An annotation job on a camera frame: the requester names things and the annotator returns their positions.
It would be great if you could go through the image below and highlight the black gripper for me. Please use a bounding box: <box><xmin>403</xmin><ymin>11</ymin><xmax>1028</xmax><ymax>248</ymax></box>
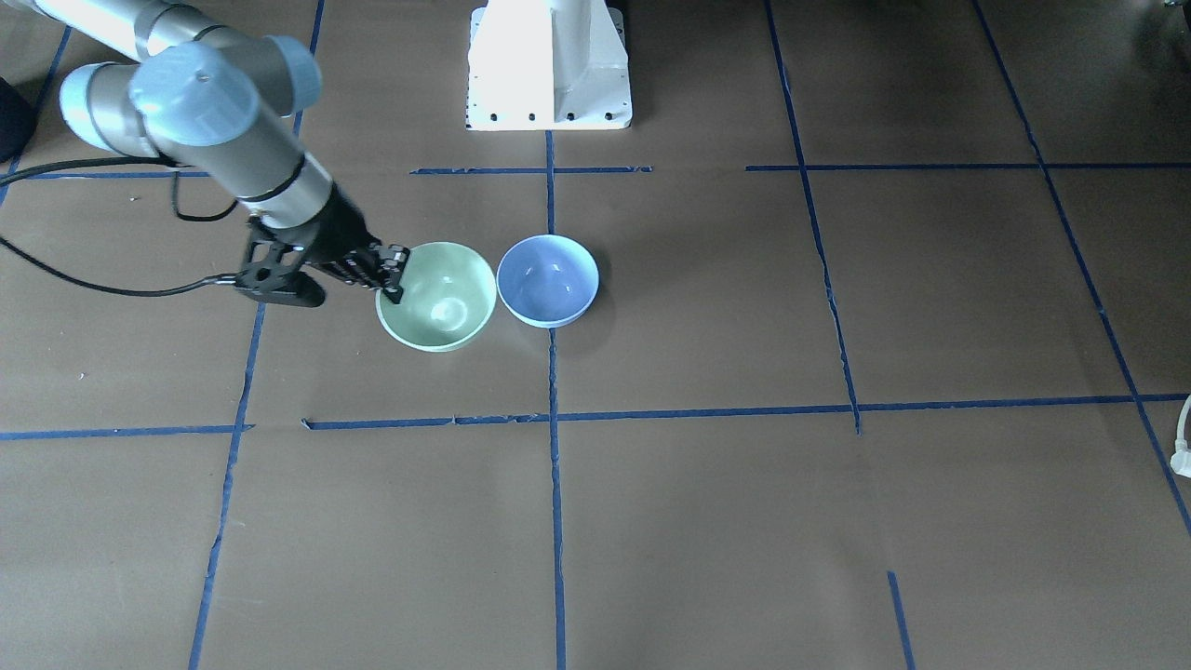
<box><xmin>301</xmin><ymin>186</ymin><xmax>411</xmax><ymax>305</ymax></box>

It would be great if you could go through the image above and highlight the green bowl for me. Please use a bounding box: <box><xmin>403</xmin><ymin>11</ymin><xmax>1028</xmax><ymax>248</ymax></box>
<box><xmin>375</xmin><ymin>242</ymin><xmax>497</xmax><ymax>353</ymax></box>

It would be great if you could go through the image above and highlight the blue bowl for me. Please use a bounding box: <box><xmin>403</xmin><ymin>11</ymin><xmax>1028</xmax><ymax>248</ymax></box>
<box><xmin>495</xmin><ymin>234</ymin><xmax>600</xmax><ymax>328</ymax></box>

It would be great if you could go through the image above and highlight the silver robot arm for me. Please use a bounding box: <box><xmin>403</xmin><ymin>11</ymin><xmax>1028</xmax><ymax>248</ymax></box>
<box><xmin>18</xmin><ymin>1</ymin><xmax>409</xmax><ymax>308</ymax></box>

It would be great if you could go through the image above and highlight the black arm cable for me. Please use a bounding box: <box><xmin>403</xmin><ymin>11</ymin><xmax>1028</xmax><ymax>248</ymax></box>
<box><xmin>0</xmin><ymin>156</ymin><xmax>245</xmax><ymax>299</ymax></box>

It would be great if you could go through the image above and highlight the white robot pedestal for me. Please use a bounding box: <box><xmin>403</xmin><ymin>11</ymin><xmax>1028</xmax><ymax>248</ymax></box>
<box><xmin>464</xmin><ymin>1</ymin><xmax>634</xmax><ymax>132</ymax></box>

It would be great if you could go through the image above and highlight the white cable plug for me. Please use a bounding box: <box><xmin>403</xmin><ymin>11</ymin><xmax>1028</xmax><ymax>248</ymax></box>
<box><xmin>1170</xmin><ymin>395</ymin><xmax>1191</xmax><ymax>480</ymax></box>

